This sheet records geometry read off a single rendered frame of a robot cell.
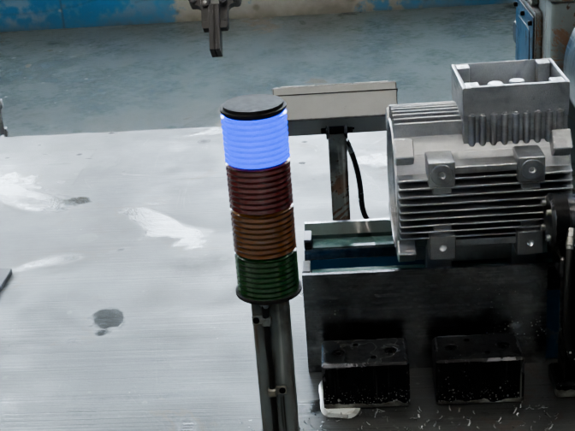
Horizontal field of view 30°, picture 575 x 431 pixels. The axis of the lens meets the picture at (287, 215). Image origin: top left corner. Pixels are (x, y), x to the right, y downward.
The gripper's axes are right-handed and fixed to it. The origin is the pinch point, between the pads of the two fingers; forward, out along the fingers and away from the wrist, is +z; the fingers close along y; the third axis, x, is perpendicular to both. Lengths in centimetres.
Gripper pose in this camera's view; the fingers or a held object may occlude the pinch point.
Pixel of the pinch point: (216, 30)
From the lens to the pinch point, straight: 156.0
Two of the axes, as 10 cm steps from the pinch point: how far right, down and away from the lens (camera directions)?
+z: 0.4, 9.7, -2.3
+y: 10.0, -0.5, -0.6
